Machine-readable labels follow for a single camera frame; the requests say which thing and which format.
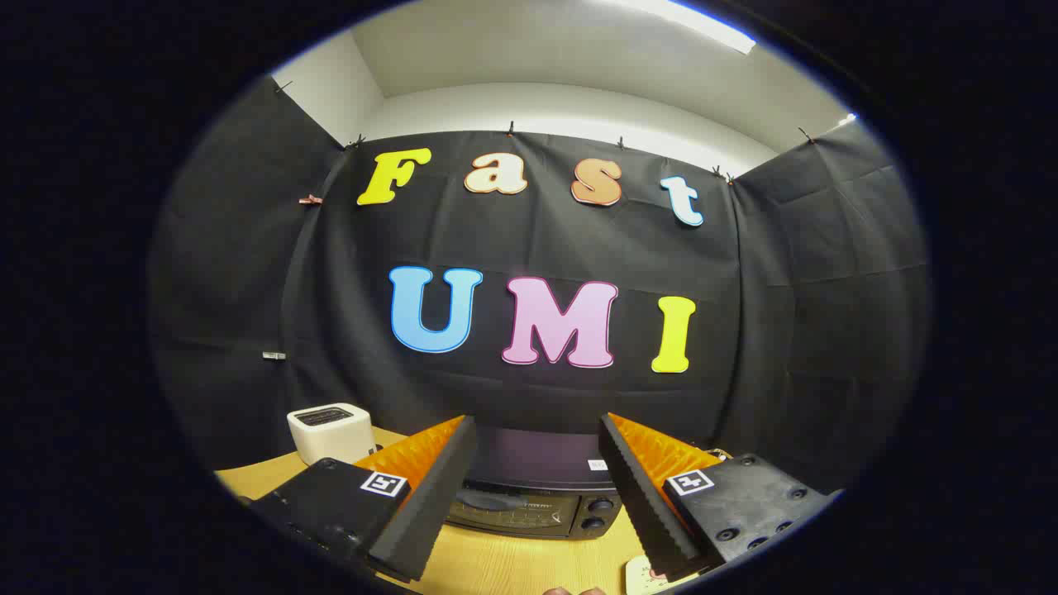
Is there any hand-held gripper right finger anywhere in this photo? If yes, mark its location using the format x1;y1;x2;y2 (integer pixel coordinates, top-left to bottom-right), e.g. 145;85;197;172
598;412;846;583

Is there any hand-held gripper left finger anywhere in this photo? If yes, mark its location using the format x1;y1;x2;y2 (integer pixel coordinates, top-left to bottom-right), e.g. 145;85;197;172
246;415;479;583

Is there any white food tray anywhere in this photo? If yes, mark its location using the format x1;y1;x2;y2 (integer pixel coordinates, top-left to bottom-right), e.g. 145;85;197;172
624;555;687;595

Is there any black toaster oven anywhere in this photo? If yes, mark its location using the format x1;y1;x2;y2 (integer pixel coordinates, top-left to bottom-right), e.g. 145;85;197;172
445;425;625;541

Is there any white pop-up toaster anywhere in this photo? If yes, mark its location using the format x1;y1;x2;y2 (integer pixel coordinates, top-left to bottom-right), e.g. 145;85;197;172
287;402;375;466

